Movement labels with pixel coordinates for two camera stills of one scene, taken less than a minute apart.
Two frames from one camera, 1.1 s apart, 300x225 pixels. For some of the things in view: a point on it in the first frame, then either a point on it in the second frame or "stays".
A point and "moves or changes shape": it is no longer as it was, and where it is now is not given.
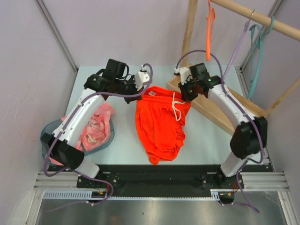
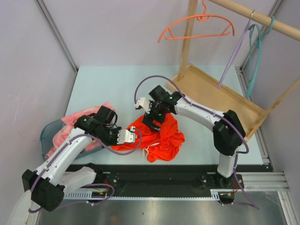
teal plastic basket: (51, 127) stays
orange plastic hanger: (210, 18) → (203, 17)
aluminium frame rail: (252, 181) stays
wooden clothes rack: (206, 104) stays
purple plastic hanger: (245, 29) stays
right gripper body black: (189, 90) → (157, 112)
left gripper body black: (128, 87) → (109, 136)
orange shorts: (160, 113) moves or changes shape
